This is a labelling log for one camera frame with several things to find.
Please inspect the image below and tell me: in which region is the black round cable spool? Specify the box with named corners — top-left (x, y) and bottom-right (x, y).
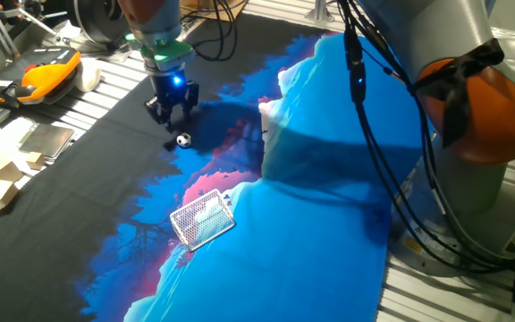
top-left (64, 0), bottom-right (130, 46)

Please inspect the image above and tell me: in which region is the black ribbon strap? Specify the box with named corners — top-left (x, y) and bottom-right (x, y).
top-left (413, 38), bottom-right (507, 148)

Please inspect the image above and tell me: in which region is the silver wire mesh basket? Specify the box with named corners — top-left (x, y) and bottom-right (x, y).
top-left (169, 188), bottom-right (237, 253)

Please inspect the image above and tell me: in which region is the printed landscape cloth mat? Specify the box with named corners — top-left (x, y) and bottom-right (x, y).
top-left (0, 13), bottom-right (425, 322)

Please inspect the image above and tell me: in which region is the dark notebook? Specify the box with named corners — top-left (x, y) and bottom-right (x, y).
top-left (19, 123), bottom-right (76, 160)

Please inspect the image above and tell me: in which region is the white paper sheet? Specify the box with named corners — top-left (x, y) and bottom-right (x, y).
top-left (0, 116), bottom-right (39, 180)

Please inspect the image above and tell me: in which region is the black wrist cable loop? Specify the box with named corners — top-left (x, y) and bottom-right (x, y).
top-left (183, 0), bottom-right (241, 63)

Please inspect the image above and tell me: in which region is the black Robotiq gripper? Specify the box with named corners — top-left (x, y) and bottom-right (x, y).
top-left (144, 71), bottom-right (201, 133)

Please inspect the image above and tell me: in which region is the white rounded plastic object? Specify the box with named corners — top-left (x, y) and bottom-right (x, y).
top-left (74, 57), bottom-right (103, 94)

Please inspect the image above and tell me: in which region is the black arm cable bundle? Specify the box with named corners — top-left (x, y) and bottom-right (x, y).
top-left (337, 0), bottom-right (515, 275)

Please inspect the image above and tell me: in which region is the small wooden block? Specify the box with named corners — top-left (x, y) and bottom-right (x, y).
top-left (25, 151), bottom-right (47, 172)

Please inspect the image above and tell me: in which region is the cardboard box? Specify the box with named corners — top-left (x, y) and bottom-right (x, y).
top-left (179, 0), bottom-right (248, 22)

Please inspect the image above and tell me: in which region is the orange black teach pendant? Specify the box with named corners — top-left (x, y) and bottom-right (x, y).
top-left (0, 46), bottom-right (83, 109)

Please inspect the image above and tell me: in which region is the green gripper mount plate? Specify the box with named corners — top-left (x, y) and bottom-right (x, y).
top-left (139, 38), bottom-right (196, 64)

